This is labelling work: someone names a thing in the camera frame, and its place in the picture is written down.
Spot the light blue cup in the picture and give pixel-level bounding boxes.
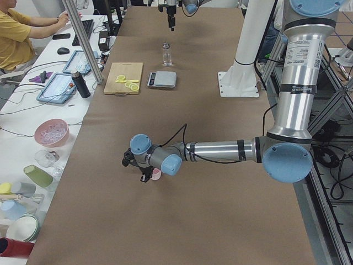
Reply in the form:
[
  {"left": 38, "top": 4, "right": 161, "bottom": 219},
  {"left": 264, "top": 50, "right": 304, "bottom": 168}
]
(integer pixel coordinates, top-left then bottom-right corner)
[{"left": 1, "top": 200, "right": 26, "bottom": 221}]

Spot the lemon slice front left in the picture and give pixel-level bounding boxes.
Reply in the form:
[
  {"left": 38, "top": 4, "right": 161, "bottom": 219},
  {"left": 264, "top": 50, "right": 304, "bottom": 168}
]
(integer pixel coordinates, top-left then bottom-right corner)
[{"left": 130, "top": 84, "right": 140, "bottom": 92}]

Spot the purple cloth with tool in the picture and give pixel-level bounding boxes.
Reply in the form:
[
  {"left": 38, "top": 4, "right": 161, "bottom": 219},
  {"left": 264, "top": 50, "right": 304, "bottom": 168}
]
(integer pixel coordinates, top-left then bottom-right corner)
[{"left": 29, "top": 71, "right": 53, "bottom": 83}]

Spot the pink bowl with ice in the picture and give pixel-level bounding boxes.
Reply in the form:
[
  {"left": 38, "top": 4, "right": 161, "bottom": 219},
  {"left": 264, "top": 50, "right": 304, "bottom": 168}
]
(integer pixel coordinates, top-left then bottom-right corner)
[{"left": 34, "top": 119, "right": 69, "bottom": 147}]

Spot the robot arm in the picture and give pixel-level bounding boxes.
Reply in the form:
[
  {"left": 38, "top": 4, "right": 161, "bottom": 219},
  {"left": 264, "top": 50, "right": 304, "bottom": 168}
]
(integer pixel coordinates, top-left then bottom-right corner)
[
  {"left": 122, "top": 1, "right": 343, "bottom": 183},
  {"left": 157, "top": 0, "right": 208, "bottom": 31}
]

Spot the lemon slice by knife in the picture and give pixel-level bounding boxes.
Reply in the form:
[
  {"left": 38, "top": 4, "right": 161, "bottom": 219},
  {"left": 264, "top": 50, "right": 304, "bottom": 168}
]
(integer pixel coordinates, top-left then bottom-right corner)
[{"left": 116, "top": 75, "right": 126, "bottom": 82}]

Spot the yellow cup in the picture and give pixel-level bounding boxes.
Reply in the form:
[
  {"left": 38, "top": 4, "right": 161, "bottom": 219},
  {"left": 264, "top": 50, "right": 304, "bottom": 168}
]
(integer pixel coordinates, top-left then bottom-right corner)
[{"left": 0, "top": 182, "right": 12, "bottom": 195}]

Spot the yellow plastic knife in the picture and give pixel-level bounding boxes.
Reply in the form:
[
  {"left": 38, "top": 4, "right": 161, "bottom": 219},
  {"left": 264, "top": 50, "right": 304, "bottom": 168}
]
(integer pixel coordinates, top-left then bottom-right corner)
[{"left": 115, "top": 79, "right": 140, "bottom": 83}]

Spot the black keyboard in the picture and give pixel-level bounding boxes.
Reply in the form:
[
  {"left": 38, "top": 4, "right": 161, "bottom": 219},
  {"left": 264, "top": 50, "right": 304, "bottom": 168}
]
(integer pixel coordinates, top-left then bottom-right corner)
[{"left": 72, "top": 19, "right": 95, "bottom": 47}]

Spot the black thermos bottle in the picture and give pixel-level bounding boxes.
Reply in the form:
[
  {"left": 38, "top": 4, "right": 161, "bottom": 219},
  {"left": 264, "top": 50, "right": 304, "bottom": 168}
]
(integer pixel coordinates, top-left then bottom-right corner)
[{"left": 71, "top": 69, "right": 90, "bottom": 98}]

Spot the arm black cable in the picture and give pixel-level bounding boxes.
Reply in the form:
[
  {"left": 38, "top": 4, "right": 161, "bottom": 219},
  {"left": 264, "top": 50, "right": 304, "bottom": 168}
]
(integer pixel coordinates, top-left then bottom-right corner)
[{"left": 160, "top": 123, "right": 243, "bottom": 164}]

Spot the white green rimmed bowl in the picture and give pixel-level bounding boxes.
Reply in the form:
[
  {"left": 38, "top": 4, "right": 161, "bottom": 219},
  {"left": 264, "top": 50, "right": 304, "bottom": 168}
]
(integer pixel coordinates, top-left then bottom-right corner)
[{"left": 6, "top": 215, "right": 40, "bottom": 242}]

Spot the black smartphone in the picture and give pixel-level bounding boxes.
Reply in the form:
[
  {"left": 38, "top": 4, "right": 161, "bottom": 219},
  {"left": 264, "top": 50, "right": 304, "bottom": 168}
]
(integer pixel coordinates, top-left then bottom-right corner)
[{"left": 52, "top": 33, "right": 71, "bottom": 40}]

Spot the person in yellow shirt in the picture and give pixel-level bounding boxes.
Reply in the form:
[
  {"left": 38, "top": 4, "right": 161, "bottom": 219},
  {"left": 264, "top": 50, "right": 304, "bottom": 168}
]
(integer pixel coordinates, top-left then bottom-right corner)
[{"left": 1, "top": 1, "right": 69, "bottom": 72}]

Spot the green plastic cup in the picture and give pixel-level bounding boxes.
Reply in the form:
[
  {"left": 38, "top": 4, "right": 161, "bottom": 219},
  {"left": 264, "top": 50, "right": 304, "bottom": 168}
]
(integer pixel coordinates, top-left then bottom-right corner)
[{"left": 23, "top": 165, "right": 53, "bottom": 188}]

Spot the wooden cutting board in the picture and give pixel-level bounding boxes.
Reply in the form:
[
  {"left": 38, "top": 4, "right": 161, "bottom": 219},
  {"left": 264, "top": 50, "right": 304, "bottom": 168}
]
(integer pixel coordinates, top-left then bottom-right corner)
[{"left": 103, "top": 62, "right": 143, "bottom": 95}]

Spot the black computer mouse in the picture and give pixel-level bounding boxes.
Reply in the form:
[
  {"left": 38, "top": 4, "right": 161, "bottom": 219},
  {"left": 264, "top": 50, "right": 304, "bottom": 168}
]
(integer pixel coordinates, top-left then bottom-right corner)
[{"left": 57, "top": 47, "right": 70, "bottom": 55}]

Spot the far blue teach pendant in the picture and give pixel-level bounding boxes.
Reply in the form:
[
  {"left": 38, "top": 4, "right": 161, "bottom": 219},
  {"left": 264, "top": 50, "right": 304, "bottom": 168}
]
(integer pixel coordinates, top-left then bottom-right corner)
[{"left": 62, "top": 50, "right": 90, "bottom": 75}]

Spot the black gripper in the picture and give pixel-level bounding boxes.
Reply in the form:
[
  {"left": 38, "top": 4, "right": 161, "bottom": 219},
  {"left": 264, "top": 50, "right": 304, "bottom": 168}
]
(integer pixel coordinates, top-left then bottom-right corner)
[
  {"left": 158, "top": 0, "right": 178, "bottom": 31},
  {"left": 122, "top": 148, "right": 154, "bottom": 183}
]

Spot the aluminium frame post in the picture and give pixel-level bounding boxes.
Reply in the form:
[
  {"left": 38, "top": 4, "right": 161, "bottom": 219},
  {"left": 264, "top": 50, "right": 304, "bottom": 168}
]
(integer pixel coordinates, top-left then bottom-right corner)
[{"left": 62, "top": 0, "right": 103, "bottom": 84}]

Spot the pink plastic cup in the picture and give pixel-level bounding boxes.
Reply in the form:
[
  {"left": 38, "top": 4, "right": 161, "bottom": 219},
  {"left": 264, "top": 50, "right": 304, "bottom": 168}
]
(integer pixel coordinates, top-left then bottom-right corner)
[{"left": 151, "top": 168, "right": 162, "bottom": 181}]

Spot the blue teach pendant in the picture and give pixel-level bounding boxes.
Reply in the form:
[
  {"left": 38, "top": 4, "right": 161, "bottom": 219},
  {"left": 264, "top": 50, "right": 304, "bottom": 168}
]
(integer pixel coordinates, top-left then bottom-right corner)
[
  {"left": 36, "top": 73, "right": 76, "bottom": 104},
  {"left": 62, "top": 50, "right": 90, "bottom": 75}
]

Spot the clear glass sauce bottle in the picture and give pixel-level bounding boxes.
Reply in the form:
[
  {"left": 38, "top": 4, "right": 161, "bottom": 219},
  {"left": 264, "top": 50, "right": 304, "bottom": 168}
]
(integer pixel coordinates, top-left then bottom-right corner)
[{"left": 162, "top": 40, "right": 172, "bottom": 66}]

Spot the near blue teach pendant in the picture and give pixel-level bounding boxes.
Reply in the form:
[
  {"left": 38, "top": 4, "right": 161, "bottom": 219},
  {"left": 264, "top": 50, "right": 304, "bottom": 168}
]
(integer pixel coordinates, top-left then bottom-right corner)
[{"left": 36, "top": 73, "right": 76, "bottom": 104}]

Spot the red cylinder container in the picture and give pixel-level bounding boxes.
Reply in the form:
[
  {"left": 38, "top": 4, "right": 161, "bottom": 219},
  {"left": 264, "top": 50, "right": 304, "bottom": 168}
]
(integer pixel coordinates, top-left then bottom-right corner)
[{"left": 1, "top": 237, "right": 34, "bottom": 258}]

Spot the grey cup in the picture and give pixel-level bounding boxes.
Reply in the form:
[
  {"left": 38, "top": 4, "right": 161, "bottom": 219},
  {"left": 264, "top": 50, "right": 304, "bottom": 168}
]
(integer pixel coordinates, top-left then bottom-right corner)
[{"left": 10, "top": 182, "right": 36, "bottom": 198}]

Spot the clear wine glass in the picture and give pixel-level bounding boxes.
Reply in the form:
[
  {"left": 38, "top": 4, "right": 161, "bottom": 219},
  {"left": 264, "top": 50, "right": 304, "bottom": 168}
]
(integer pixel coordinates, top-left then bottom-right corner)
[{"left": 34, "top": 150, "right": 64, "bottom": 178}]

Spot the silver kitchen scale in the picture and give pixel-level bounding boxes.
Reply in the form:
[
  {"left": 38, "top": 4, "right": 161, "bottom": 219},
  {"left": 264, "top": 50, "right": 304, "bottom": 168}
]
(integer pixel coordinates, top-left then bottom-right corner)
[{"left": 147, "top": 71, "right": 177, "bottom": 88}]

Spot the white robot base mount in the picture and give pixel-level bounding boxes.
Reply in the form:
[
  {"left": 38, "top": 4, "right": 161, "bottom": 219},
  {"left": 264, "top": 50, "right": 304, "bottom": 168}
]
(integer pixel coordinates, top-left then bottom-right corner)
[{"left": 218, "top": 0, "right": 276, "bottom": 98}]

